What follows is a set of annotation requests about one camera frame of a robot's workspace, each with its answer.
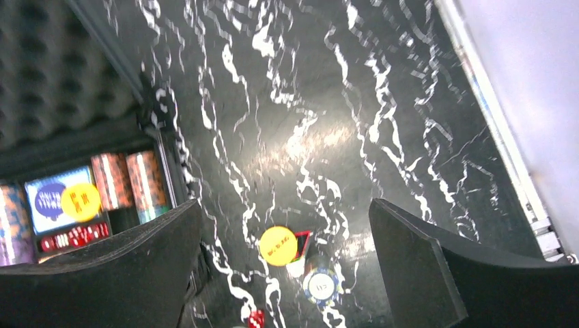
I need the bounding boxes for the red dice row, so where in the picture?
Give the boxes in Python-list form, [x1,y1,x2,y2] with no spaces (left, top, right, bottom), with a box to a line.
[40,222,110,252]

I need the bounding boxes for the blue playing card deck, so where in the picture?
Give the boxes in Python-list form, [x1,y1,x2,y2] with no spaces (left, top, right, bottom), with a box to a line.
[25,165,96,234]

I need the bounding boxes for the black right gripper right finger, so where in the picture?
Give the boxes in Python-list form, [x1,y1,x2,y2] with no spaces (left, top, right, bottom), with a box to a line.
[369,199,578,327]

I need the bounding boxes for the white dealer chip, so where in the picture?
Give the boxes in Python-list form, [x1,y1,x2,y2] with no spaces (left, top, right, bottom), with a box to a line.
[302,267,339,308]

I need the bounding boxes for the black triangle under yellow button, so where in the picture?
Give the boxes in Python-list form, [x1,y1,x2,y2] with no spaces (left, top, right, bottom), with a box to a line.
[292,230,312,263]

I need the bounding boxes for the blue orange purple chip stack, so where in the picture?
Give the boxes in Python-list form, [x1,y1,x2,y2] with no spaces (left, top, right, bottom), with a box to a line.
[1,184,36,267]

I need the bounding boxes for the red die on table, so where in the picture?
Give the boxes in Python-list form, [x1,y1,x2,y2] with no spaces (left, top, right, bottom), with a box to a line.
[247,310,265,328]

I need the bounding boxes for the yellow big blind button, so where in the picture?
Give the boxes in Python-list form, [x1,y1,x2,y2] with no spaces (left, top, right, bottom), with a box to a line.
[61,182,101,223]

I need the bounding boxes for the black poker set case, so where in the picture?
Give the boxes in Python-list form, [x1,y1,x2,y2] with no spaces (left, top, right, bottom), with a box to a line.
[1,1,186,263]

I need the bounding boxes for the orange and green chip stack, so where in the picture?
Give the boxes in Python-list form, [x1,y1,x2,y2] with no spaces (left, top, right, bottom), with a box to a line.
[126,150,171,224]

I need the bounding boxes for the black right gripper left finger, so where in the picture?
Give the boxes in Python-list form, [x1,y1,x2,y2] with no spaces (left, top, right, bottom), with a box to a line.
[1,200,203,327]

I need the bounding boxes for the orange black chip stack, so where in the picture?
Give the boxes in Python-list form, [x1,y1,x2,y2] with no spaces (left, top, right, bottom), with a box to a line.
[91,152,135,211]

